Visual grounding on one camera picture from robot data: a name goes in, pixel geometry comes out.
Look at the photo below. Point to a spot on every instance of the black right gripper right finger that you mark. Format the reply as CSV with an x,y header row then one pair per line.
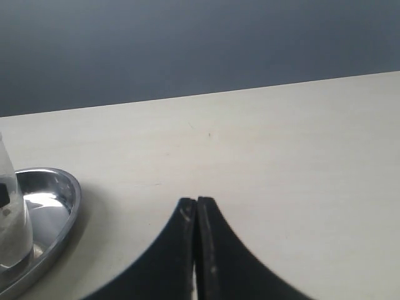
x,y
226,268

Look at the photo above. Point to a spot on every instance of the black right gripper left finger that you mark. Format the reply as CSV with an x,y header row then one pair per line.
x,y
165,269

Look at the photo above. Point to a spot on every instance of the clear plastic shaker bottle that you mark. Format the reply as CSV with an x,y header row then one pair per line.
x,y
16,227

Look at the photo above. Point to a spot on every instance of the round stainless steel plate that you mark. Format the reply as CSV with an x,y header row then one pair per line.
x,y
53,198

